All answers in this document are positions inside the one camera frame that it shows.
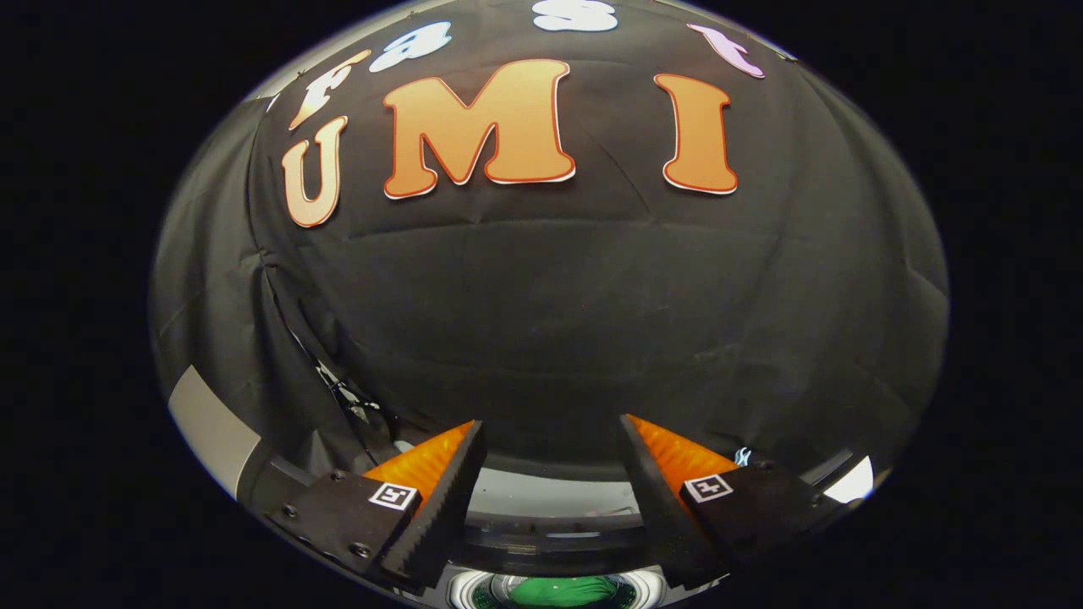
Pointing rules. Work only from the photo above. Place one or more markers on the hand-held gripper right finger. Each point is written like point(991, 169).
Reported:
point(664, 507)

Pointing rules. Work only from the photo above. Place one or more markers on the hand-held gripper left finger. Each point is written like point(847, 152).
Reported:
point(444, 507)

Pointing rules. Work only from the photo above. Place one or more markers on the green polo shirt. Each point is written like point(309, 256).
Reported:
point(563, 592)

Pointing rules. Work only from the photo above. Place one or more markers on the white flat board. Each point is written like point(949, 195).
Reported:
point(850, 482)

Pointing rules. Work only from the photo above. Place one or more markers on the black backdrop cloth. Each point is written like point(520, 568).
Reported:
point(550, 321)

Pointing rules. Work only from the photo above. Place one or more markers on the grey flat board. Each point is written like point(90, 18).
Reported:
point(211, 431)

